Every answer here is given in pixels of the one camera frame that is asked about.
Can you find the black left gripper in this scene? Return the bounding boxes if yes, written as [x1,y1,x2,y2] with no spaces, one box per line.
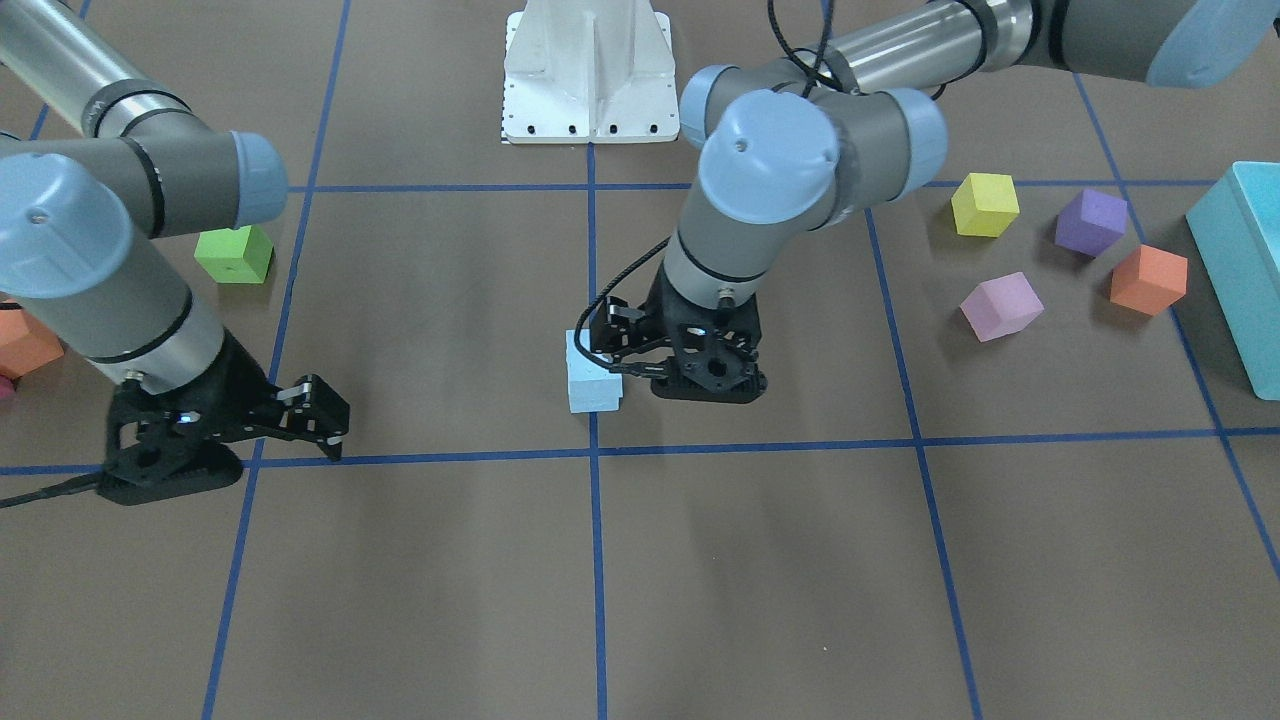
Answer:
[588,270,768,404]

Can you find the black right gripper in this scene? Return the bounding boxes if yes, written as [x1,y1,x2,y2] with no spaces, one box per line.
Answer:
[97,331,351,505]

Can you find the light blue foam block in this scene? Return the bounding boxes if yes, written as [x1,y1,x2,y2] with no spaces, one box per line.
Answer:
[564,329,612,384]
[567,372,625,414]

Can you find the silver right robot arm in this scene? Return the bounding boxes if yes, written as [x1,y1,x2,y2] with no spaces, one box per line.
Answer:
[1,1,349,507]

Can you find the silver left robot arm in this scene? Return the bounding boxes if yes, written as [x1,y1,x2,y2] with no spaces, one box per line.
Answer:
[566,1,1277,404]

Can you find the green foam block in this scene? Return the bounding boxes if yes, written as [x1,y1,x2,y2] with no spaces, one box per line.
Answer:
[195,225,275,284]

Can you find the orange foam block near tray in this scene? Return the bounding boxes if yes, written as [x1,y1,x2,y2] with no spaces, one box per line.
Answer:
[1,309,64,380]

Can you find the pink foam block far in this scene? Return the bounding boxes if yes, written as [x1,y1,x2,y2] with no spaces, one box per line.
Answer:
[960,272,1044,342]

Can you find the yellow foam block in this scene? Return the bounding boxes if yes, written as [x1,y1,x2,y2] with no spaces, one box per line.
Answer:
[951,172,1021,238]

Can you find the purple foam block far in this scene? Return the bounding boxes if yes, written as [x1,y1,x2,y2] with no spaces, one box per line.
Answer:
[1053,188,1129,258]

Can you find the orange foam block far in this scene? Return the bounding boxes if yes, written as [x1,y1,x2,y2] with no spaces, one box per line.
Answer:
[1108,243,1189,316]

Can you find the teal plastic bin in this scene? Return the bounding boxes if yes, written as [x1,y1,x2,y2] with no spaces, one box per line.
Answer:
[1187,161,1279,401]

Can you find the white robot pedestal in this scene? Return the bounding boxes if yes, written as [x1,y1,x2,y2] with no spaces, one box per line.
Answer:
[500,1,680,145]

